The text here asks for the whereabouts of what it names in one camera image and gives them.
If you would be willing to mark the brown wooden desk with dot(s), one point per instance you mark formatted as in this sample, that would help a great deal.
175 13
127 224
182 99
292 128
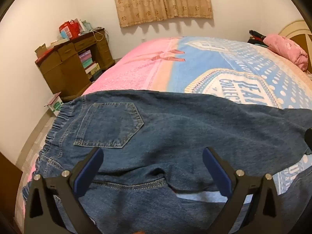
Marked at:
61 75

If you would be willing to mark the pink and blue printed blanket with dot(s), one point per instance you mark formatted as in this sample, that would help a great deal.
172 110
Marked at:
207 61

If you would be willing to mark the small white green carton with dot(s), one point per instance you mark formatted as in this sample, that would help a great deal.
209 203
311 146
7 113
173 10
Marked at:
55 104

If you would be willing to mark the pale teal box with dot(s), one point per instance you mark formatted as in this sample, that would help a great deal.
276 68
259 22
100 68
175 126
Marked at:
87 26

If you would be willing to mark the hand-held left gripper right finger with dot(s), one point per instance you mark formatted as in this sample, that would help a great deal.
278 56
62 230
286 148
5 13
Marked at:
217 170

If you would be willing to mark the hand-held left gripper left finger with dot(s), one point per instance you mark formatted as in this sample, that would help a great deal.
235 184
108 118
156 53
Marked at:
89 173

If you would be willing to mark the stack of pastel books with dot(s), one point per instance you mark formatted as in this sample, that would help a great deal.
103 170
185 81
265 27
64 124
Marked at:
87 62

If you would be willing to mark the dark brown wooden board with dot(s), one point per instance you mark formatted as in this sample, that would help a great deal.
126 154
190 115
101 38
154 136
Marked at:
8 185

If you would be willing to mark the red gift bag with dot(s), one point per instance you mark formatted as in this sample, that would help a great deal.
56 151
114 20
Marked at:
70 29

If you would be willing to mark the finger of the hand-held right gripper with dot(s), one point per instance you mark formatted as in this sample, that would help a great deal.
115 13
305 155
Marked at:
309 140

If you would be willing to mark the cream wooden headboard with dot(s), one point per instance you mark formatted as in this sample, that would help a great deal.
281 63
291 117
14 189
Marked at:
299 33

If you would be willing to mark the blue denim jeans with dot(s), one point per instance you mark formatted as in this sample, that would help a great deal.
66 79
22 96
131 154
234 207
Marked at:
158 131

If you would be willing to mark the pink folded quilt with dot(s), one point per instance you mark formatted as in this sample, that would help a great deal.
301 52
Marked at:
285 47

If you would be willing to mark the brown cardboard box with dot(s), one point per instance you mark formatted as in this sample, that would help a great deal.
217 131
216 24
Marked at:
40 51

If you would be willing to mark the dark patterned cloth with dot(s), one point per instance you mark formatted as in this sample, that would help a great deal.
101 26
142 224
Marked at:
256 37

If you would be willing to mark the beige patterned curtain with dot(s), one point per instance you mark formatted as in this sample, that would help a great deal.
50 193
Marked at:
160 0

